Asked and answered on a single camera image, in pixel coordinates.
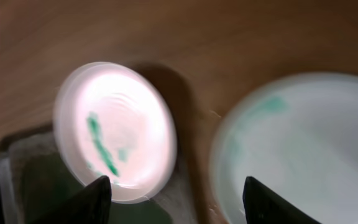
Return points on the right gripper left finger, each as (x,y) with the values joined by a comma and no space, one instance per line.
(89,206)

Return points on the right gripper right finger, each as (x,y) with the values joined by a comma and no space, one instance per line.
(263,206)

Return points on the white plate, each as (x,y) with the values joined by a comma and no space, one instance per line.
(299,137)
(109,120)

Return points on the white plate top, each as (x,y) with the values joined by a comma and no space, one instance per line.
(109,120)

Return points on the large grey serving tray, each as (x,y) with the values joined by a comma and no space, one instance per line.
(34,180)

